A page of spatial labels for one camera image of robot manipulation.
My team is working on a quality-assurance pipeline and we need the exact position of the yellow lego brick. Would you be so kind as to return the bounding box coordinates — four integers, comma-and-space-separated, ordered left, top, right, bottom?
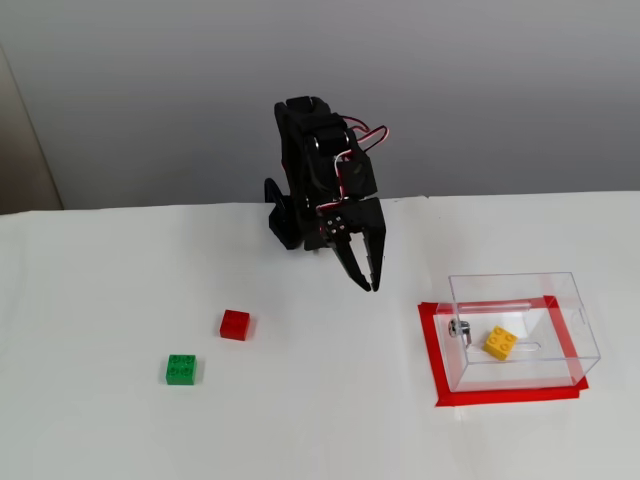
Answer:
482, 324, 520, 361

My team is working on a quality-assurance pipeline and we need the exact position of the green lego brick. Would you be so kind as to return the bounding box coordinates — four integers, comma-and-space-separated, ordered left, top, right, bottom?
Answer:
165, 353, 198, 387

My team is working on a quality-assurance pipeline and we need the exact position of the red white servo cable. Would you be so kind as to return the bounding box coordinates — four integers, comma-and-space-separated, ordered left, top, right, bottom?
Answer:
317, 117, 392, 236

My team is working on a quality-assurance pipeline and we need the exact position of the red base mat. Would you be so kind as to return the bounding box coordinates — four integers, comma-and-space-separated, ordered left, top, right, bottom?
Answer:
417, 295, 590, 409

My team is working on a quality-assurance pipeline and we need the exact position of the transparent plastic box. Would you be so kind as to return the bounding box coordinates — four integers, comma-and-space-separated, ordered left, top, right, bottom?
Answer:
446, 271, 601, 394

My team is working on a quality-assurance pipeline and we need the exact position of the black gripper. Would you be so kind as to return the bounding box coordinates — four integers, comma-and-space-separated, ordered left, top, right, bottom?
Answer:
317, 197, 388, 293

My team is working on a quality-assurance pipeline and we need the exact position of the silver box lock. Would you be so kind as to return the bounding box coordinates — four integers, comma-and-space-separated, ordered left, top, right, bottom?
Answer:
448, 317, 474, 347

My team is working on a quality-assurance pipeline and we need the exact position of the red lego brick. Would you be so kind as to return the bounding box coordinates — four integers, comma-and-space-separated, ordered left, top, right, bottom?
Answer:
219, 309, 251, 342

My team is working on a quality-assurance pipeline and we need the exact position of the black table clamp base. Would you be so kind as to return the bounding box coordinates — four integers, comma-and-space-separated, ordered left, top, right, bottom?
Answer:
264, 177, 301, 251

